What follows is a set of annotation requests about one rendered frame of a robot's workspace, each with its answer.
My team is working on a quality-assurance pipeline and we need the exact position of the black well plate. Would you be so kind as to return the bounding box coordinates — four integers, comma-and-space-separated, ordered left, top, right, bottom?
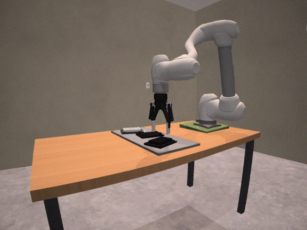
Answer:
148, 137, 173, 145

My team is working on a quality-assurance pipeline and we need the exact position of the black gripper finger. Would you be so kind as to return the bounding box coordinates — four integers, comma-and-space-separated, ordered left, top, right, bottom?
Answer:
160, 103, 174, 134
149, 103, 159, 132

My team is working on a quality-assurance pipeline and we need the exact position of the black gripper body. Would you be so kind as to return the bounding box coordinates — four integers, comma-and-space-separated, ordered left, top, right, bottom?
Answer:
154, 93, 167, 110

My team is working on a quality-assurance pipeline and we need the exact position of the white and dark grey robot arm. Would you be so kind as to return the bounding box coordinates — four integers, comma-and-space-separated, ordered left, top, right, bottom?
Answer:
151, 20, 246, 129

